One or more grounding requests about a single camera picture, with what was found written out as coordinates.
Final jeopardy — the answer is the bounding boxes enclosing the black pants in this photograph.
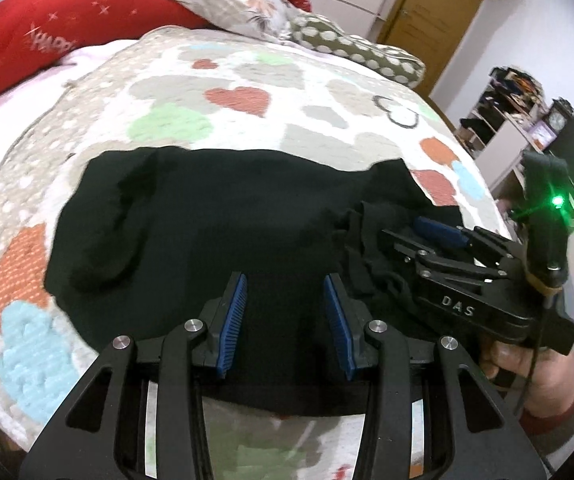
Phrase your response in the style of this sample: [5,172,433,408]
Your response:
[44,145,468,418]

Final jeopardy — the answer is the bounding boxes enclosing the quilted heart-pattern blanket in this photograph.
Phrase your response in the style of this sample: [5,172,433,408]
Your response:
[0,25,518,480]

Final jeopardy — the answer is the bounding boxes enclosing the floral grey pillow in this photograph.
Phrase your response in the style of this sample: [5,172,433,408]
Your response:
[147,0,312,43]

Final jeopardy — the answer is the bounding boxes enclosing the person's right forearm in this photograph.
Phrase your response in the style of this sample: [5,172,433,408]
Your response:
[519,381,574,437]

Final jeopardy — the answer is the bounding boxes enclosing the wooden door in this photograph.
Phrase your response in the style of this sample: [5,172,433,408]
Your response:
[377,0,490,98]

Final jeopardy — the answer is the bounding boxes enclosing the small table clock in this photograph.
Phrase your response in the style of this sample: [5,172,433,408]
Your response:
[546,97,574,137]

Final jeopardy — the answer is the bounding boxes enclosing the long red pillow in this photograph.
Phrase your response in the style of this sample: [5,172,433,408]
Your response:
[0,0,212,111]

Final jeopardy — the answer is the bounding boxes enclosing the green white-patterned pillow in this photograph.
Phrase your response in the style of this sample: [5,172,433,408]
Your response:
[287,12,426,86]

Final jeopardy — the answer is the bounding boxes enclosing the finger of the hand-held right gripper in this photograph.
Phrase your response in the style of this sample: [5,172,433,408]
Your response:
[413,216,518,262]
[379,228,506,289]

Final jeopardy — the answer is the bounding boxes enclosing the pink bed sheet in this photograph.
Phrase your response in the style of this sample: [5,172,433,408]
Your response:
[0,42,142,121]

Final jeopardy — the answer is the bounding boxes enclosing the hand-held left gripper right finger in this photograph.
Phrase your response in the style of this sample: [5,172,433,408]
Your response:
[323,272,548,480]

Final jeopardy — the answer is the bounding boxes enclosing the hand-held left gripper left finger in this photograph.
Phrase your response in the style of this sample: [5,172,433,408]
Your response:
[19,271,248,480]

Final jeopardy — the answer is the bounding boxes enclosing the person's right hand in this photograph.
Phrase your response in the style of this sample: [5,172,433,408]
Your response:
[479,337,574,414]

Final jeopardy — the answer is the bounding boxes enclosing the cluttered shelf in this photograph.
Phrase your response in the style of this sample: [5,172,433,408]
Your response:
[459,65,548,156]

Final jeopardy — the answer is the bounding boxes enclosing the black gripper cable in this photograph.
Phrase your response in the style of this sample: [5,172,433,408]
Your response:
[514,295,554,416]

